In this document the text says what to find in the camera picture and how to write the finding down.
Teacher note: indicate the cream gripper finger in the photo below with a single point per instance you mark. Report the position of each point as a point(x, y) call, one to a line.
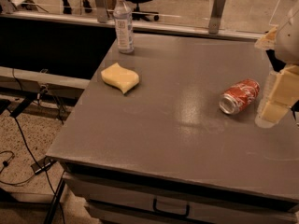
point(280, 93)
point(267, 41)

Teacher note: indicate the red coke can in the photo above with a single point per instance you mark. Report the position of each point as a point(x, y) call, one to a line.
point(239, 96)

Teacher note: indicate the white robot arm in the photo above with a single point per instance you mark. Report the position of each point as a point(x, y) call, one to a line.
point(287, 38)

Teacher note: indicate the clear plastic water bottle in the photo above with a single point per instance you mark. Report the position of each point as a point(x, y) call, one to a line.
point(123, 26)

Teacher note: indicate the yellow sponge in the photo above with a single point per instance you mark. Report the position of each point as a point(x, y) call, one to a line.
point(122, 78)

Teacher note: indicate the metal railing post right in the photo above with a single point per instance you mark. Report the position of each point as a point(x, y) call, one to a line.
point(216, 15)

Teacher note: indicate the metal railing post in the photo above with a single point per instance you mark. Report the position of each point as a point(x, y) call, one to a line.
point(216, 15)
point(101, 11)

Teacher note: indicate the metal railing post left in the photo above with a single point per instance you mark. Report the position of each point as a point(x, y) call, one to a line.
point(101, 11)

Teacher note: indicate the grey drawer with black handle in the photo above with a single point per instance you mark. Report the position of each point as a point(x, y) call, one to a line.
point(115, 202)

